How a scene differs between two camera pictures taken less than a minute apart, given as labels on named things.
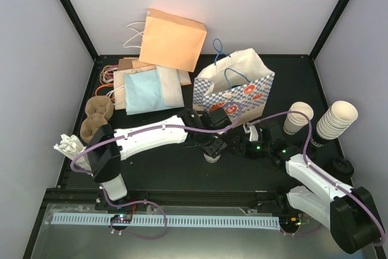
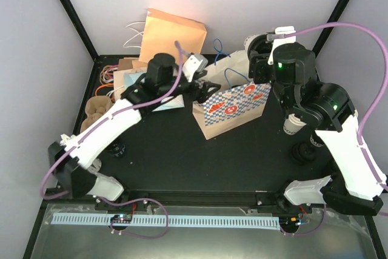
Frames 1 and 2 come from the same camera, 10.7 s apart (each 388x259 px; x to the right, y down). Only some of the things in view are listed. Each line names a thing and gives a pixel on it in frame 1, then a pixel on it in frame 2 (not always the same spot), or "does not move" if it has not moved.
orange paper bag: (171, 40) does not move
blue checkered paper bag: (240, 77) does not move
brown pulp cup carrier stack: (98, 109) does not move
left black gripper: (214, 150) to (195, 96)
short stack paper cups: (294, 121) does not move
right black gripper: (244, 141) to (257, 67)
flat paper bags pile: (119, 84) does not move
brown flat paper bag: (125, 63) does not move
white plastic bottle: (210, 159) to (257, 42)
